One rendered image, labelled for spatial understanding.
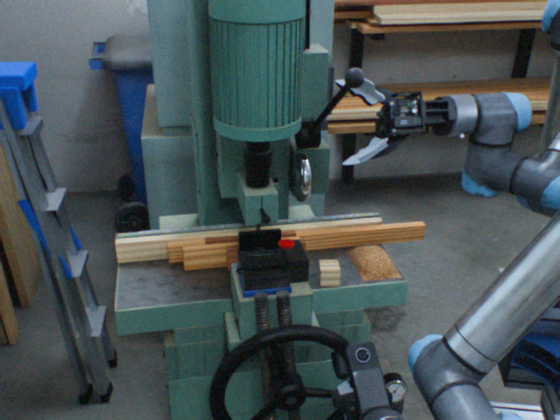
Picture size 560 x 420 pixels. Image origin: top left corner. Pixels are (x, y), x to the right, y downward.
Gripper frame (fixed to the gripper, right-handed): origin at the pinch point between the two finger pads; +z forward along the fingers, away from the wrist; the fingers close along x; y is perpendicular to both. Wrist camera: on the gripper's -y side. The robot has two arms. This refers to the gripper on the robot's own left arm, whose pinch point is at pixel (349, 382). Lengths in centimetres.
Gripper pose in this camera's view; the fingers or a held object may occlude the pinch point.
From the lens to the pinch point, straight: 111.2
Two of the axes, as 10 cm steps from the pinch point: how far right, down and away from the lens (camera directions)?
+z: -1.0, 0.2, 9.9
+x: 9.9, -1.1, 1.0
